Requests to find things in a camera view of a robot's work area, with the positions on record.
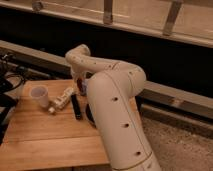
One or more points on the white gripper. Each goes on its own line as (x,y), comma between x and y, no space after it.
(78,73)

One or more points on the red pepper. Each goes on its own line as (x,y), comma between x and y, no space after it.
(80,86)

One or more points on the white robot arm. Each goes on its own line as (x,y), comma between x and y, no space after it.
(112,84)

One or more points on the white sponge block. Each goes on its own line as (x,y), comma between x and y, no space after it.
(61,101)

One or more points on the black rectangular bar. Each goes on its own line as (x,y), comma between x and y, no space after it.
(76,107)

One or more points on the black round bowl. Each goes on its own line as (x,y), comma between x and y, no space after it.
(89,116)

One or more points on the white plastic cup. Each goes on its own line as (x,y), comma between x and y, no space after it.
(40,95)

